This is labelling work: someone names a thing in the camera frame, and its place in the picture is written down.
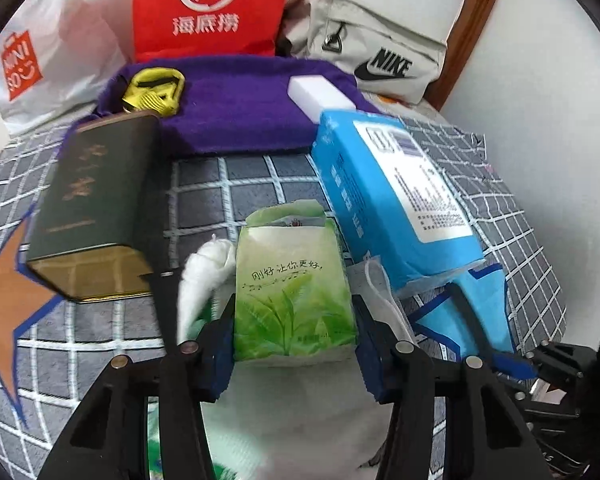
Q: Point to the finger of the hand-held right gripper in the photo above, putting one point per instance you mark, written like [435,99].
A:
[464,312]

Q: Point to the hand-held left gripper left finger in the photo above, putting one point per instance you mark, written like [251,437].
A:
[217,360]

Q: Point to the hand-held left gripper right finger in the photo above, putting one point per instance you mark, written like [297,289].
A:
[375,365]

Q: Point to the green tissue pack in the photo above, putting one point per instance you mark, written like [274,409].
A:
[290,300]

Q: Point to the blue tissue pack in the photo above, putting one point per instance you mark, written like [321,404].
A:
[370,195]

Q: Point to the grey checked bed sheet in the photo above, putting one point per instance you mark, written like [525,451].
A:
[260,185]

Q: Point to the dark green tin box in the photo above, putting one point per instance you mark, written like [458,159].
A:
[95,185]

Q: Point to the purple towel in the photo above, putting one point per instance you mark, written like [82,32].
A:
[240,110]

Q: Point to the white sponge block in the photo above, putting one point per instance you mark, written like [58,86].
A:
[320,97]

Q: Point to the grey fabric bag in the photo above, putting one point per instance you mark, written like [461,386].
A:
[380,35]

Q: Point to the wooden headboard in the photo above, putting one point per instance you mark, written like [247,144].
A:
[475,10]

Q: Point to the red paper bag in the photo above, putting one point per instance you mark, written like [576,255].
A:
[210,10]

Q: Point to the white plastic shopping bag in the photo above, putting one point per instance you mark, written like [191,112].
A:
[70,35]

